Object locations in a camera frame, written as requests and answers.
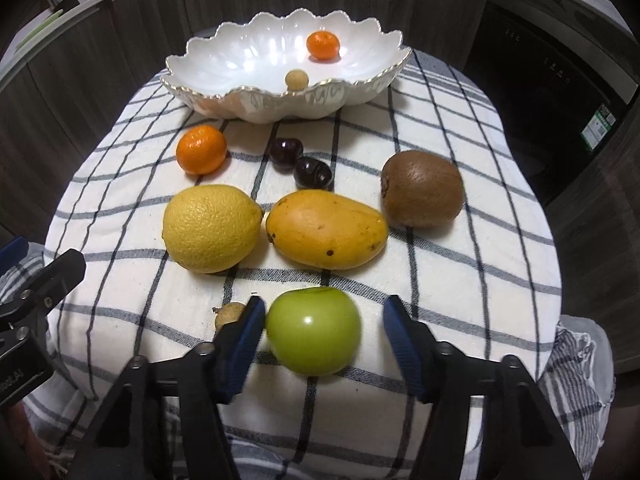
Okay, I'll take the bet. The white checked cloth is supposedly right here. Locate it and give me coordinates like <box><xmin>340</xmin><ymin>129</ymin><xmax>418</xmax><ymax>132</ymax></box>
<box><xmin>42</xmin><ymin>47</ymin><xmax>616</xmax><ymax>480</ymax></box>

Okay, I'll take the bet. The orange mandarin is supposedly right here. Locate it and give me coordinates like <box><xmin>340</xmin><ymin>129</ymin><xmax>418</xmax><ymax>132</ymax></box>
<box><xmin>306</xmin><ymin>31</ymin><xmax>341</xmax><ymax>61</ymax></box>
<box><xmin>175</xmin><ymin>125</ymin><xmax>228</xmax><ymax>176</ymax></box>

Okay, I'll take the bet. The black built-in dishwasher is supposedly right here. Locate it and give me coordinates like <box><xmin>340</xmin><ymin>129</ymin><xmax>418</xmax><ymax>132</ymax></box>
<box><xmin>462</xmin><ymin>0</ymin><xmax>640</xmax><ymax>206</ymax></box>

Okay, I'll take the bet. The yellow lemon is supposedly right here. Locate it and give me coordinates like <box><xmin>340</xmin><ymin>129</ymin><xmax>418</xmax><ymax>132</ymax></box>
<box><xmin>162</xmin><ymin>184</ymin><xmax>264</xmax><ymax>274</ymax></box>

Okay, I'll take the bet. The green label sticker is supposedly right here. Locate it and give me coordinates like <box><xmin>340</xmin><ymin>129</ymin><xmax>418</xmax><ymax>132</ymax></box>
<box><xmin>581</xmin><ymin>104</ymin><xmax>617</xmax><ymax>151</ymax></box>

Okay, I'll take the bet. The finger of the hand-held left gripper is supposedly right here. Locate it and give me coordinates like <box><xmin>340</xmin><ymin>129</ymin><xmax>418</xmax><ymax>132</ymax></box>
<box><xmin>0</xmin><ymin>236</ymin><xmax>30</xmax><ymax>273</ymax></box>
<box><xmin>0</xmin><ymin>248</ymin><xmax>87</xmax><ymax>346</ymax></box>

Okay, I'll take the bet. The brown kiwi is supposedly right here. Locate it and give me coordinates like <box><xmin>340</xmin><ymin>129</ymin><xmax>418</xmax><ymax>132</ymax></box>
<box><xmin>381</xmin><ymin>150</ymin><xmax>465</xmax><ymax>228</ymax></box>

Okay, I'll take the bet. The yellow mango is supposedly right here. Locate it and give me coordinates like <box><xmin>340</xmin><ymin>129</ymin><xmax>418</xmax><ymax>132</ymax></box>
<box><xmin>265</xmin><ymin>189</ymin><xmax>389</xmax><ymax>269</ymax></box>

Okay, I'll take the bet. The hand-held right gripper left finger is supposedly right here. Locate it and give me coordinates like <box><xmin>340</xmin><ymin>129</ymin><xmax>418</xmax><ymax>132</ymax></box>
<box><xmin>70</xmin><ymin>296</ymin><xmax>267</xmax><ymax>480</ymax></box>

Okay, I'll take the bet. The white scalloped ceramic bowl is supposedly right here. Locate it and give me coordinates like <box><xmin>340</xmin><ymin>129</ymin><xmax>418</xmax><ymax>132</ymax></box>
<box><xmin>160</xmin><ymin>8</ymin><xmax>413</xmax><ymax>123</ymax></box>

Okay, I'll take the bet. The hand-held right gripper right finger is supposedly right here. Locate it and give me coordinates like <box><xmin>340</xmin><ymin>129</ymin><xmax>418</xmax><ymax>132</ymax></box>
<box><xmin>382</xmin><ymin>294</ymin><xmax>586</xmax><ymax>480</ymax></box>

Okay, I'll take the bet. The green apple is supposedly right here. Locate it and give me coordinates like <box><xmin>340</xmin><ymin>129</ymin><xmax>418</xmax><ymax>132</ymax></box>
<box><xmin>265</xmin><ymin>287</ymin><xmax>362</xmax><ymax>377</ymax></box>

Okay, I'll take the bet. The dark red cherry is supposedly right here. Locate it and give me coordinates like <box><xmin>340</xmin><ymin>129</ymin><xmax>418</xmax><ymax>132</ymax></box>
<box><xmin>292</xmin><ymin>157</ymin><xmax>333</xmax><ymax>190</ymax></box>
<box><xmin>269</xmin><ymin>137</ymin><xmax>304</xmax><ymax>166</ymax></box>

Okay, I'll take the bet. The green tray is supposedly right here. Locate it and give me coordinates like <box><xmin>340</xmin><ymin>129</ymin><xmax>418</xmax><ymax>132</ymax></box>
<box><xmin>17</xmin><ymin>9</ymin><xmax>65</xmax><ymax>45</ymax></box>

